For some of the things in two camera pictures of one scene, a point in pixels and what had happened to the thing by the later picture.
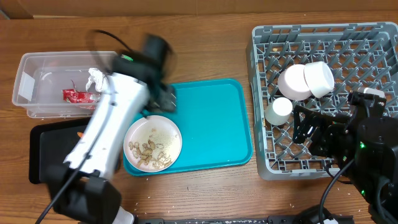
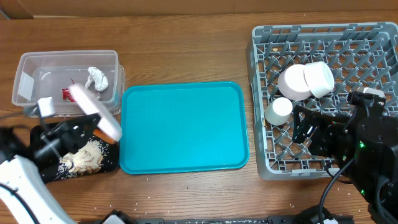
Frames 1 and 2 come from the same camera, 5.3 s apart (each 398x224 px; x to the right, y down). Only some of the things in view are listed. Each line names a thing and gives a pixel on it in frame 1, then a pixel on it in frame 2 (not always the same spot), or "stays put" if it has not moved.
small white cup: [278, 113] stays put
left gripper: [168, 102] to [64, 134]
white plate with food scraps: [152, 144] to [91, 106]
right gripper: [309, 121] stays put
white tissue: [97, 76] stays put
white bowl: [319, 78] stays put
